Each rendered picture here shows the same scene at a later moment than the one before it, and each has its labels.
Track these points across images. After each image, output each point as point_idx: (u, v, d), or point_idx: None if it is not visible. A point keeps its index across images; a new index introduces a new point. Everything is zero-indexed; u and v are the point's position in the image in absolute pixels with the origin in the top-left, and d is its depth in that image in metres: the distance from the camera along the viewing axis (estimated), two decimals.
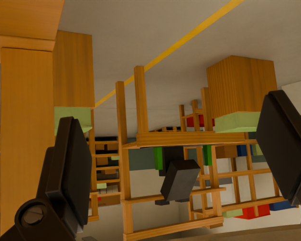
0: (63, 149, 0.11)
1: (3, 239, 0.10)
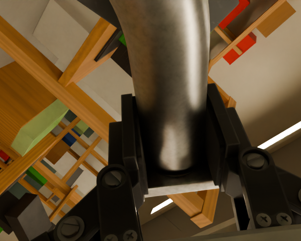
0: (131, 122, 0.12)
1: (85, 201, 0.10)
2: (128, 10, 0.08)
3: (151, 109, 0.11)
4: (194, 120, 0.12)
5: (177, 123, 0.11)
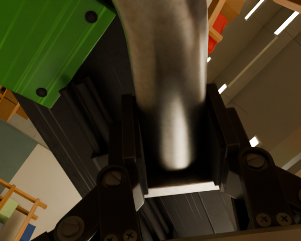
0: (131, 122, 0.12)
1: (85, 201, 0.10)
2: (127, 3, 0.09)
3: (150, 105, 0.11)
4: (193, 117, 0.12)
5: (176, 120, 0.11)
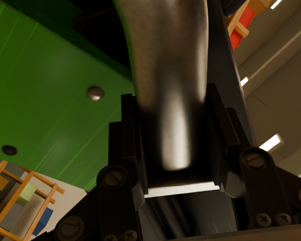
0: (131, 122, 0.12)
1: (85, 201, 0.10)
2: (127, 3, 0.09)
3: (150, 105, 0.11)
4: (193, 117, 0.12)
5: (176, 120, 0.11)
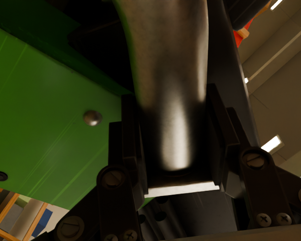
0: (131, 122, 0.12)
1: (85, 201, 0.10)
2: (127, 3, 0.09)
3: (150, 105, 0.11)
4: (193, 117, 0.12)
5: (176, 120, 0.11)
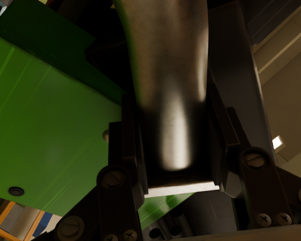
0: (131, 122, 0.12)
1: (85, 201, 0.10)
2: (127, 3, 0.09)
3: (150, 105, 0.11)
4: (193, 117, 0.12)
5: (176, 120, 0.11)
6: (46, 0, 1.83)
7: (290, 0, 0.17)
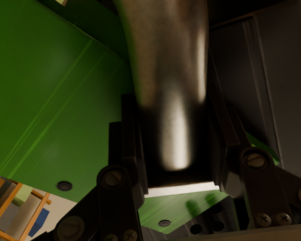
0: (131, 122, 0.12)
1: (85, 201, 0.10)
2: (128, 3, 0.09)
3: (150, 105, 0.11)
4: (193, 117, 0.12)
5: (176, 120, 0.11)
6: None
7: None
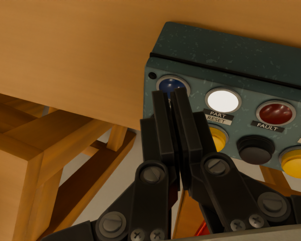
0: (165, 118, 0.12)
1: (124, 197, 0.10)
2: None
3: None
4: None
5: None
6: None
7: None
